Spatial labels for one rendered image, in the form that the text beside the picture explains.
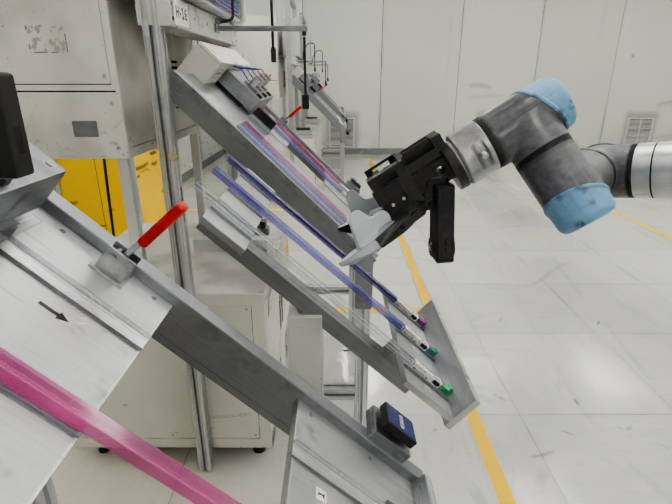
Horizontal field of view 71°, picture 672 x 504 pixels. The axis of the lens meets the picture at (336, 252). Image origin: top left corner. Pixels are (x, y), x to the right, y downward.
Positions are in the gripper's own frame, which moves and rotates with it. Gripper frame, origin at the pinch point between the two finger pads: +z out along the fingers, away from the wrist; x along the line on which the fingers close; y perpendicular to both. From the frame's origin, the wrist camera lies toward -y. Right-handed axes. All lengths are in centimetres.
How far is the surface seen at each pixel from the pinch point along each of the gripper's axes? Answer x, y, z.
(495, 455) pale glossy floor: -62, -110, 7
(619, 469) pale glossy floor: -55, -131, -25
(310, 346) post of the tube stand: -8.0, -14.8, 15.6
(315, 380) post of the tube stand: -8.0, -21.1, 18.8
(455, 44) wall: -721, -43, -195
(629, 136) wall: -719, -318, -369
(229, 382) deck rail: 17.9, -1.0, 16.3
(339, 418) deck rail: 18.0, -12.2, 8.4
